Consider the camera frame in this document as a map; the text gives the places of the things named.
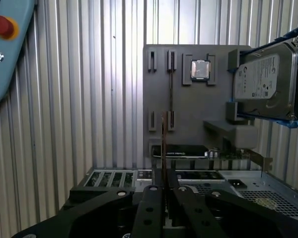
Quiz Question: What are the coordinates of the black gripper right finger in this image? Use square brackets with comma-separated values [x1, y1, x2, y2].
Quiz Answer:
[168, 170, 298, 238]

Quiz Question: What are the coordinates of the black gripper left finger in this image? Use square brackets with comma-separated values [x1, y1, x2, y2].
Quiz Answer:
[9, 170, 164, 238]

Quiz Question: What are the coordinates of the green RAM stick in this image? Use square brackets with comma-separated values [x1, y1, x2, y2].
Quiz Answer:
[160, 111, 169, 214]

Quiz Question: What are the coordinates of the black open PC case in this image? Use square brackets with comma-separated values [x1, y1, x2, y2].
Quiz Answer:
[62, 166, 298, 230]

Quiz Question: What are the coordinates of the grey power supply box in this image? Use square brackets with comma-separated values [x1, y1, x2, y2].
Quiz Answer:
[221, 173, 298, 223]

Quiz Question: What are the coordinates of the grey parts rack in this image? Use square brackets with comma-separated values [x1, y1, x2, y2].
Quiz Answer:
[143, 44, 260, 159]

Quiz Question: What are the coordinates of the silver CPU chip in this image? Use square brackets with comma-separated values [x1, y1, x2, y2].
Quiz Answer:
[190, 59, 212, 81]

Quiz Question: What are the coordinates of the hard disk in blue carrier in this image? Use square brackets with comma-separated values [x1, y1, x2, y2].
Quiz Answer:
[227, 27, 298, 128]

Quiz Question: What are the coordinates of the pale blue teach pendant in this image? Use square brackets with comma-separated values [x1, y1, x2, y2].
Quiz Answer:
[0, 0, 38, 112]

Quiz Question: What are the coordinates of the graphics card with metal bracket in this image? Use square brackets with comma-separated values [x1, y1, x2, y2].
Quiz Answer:
[151, 145, 274, 174]

